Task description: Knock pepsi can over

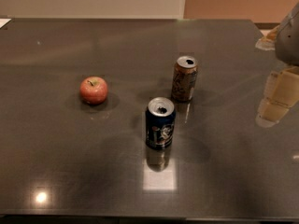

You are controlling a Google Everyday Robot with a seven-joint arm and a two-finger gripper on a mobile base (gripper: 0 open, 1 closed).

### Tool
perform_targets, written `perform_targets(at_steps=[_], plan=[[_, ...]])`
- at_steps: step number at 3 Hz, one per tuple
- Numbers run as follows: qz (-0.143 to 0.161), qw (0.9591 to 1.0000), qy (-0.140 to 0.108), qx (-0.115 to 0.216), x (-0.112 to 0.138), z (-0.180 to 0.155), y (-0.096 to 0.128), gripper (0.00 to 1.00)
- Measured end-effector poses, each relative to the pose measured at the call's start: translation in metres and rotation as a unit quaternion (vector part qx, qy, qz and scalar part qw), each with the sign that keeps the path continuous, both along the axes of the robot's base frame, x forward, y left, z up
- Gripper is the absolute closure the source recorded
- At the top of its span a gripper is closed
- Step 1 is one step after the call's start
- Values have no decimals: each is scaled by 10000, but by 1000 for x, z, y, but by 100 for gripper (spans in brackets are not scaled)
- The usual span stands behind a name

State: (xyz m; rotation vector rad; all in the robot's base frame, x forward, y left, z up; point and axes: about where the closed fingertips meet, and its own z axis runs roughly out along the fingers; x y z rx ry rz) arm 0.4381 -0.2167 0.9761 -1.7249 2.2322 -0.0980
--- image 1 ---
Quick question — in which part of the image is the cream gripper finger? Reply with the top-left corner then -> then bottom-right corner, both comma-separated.
256,66 -> 299,128
255,26 -> 278,50

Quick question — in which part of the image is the blue pepsi can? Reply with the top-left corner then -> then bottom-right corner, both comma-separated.
146,97 -> 176,150

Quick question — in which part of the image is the orange brown soda can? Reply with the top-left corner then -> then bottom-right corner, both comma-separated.
171,56 -> 198,102

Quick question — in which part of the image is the red apple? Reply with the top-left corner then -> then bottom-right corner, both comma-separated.
79,77 -> 108,105

